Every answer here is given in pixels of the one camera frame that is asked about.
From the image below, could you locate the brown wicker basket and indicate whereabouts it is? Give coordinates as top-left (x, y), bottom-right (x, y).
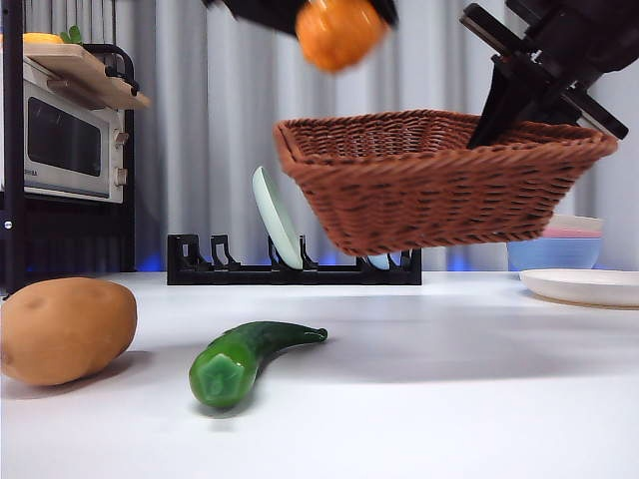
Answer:
top-left (273, 109), bottom-right (620, 256)

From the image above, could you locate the white flat plate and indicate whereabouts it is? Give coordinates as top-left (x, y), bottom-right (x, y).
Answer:
top-left (518, 267), bottom-right (639, 308)

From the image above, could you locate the grey curtain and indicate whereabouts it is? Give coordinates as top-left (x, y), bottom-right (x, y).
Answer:
top-left (19, 0), bottom-right (639, 274)

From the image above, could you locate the pale green plate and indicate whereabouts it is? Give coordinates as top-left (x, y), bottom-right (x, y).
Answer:
top-left (251, 165), bottom-right (305, 270)

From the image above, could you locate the pink bowl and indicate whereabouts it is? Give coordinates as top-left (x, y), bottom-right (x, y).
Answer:
top-left (541, 227), bottom-right (604, 240)

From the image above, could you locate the blue bowl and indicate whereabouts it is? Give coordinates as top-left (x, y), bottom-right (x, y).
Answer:
top-left (506, 237), bottom-right (603, 273)

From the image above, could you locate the green cucumber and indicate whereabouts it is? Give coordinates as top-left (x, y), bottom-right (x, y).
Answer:
top-left (188, 321), bottom-right (329, 409)

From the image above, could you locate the black shelf frame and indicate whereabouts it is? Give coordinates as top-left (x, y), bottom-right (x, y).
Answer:
top-left (0, 0), bottom-right (137, 299)

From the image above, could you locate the brown potato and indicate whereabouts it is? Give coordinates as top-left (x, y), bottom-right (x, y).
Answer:
top-left (0, 276), bottom-right (139, 387)

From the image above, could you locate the black dish rack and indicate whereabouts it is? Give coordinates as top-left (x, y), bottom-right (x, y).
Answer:
top-left (166, 233), bottom-right (423, 286)

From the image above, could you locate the wooden cutting board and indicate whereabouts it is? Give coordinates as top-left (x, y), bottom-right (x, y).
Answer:
top-left (22, 42), bottom-right (152, 111)

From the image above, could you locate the black curved metal handle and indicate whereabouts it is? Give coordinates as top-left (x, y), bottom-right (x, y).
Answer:
top-left (82, 43), bottom-right (140, 96)

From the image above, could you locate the pale blue plate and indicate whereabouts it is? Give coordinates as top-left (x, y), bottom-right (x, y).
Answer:
top-left (366, 251), bottom-right (403, 270)

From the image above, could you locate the white toaster oven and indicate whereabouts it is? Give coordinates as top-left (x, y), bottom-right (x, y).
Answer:
top-left (22, 54), bottom-right (129, 205)

